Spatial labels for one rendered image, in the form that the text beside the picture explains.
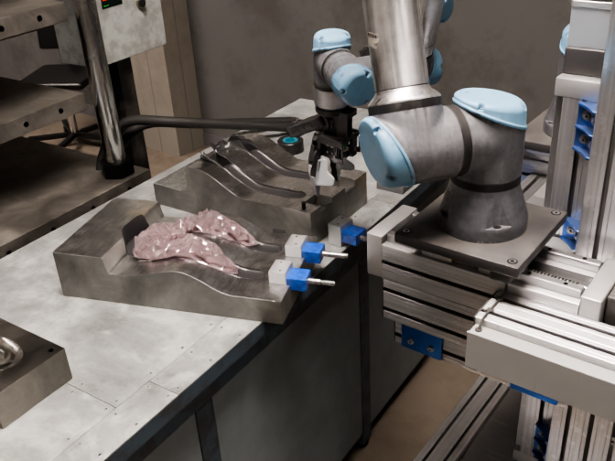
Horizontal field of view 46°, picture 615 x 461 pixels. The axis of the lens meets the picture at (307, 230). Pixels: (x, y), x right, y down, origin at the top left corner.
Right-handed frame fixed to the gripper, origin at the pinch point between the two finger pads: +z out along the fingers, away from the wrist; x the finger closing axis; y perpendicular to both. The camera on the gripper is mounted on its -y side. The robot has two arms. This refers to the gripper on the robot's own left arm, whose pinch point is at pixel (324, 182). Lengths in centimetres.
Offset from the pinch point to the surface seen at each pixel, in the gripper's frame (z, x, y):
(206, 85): 86, 165, -202
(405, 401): 97, 32, 9
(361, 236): 10.8, 0.0, 10.2
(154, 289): 8.6, -42.3, -13.0
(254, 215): 11.3, -6.6, -16.1
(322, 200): 8.1, 3.9, -3.5
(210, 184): 7.1, -7.0, -29.8
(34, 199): 22, -23, -84
